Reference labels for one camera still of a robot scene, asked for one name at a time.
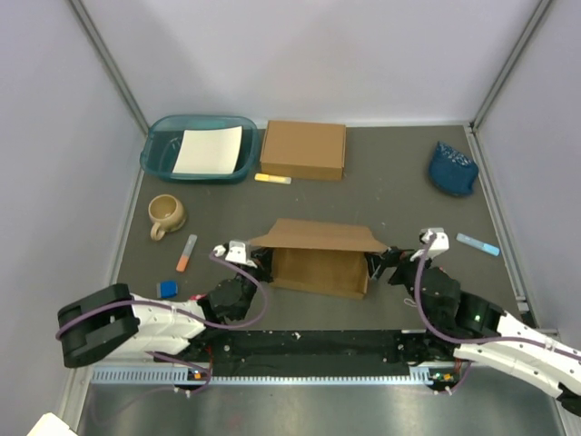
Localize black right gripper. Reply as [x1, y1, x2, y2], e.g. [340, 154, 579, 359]
[363, 246, 438, 322]

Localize brown cardboard box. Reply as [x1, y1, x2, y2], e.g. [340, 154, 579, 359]
[250, 218, 388, 300]
[260, 120, 347, 182]

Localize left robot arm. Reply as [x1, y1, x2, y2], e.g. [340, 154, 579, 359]
[55, 242, 273, 369]

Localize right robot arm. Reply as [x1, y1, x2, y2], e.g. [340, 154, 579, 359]
[365, 247, 580, 416]

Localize folded brown cardboard box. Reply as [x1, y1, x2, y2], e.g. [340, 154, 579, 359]
[260, 120, 347, 182]

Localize yellow white marker pen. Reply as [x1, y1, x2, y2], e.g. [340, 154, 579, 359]
[254, 173, 291, 185]

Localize grey orange marker pen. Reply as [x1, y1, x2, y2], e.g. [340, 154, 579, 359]
[176, 234, 198, 273]

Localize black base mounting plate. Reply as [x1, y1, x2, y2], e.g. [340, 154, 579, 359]
[174, 330, 455, 376]

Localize small blue plastic block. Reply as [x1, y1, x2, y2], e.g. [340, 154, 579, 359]
[156, 281, 179, 299]

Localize light blue pen right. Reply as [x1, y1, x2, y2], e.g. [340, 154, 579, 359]
[456, 233, 500, 257]

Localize beige ceramic mug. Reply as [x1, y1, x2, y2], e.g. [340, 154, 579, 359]
[148, 194, 187, 242]

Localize dark blue crumpled bag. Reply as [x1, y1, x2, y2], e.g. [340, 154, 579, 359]
[428, 141, 479, 197]

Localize white paper sheet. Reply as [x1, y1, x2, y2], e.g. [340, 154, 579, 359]
[172, 126, 243, 175]

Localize teal plastic bin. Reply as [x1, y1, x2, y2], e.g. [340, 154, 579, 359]
[139, 114, 261, 183]

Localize white object bottom corner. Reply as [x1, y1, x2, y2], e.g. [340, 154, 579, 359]
[27, 412, 77, 436]

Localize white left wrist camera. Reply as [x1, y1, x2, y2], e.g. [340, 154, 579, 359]
[212, 240, 257, 268]

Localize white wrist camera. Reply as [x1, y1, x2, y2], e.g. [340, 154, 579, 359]
[212, 240, 257, 268]
[410, 227, 449, 262]

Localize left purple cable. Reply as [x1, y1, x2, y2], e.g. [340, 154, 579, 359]
[54, 249, 271, 399]

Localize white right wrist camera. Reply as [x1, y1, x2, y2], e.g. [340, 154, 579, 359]
[410, 227, 449, 262]

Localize grey slotted cable duct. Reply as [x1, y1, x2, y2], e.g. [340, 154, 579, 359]
[91, 365, 443, 387]

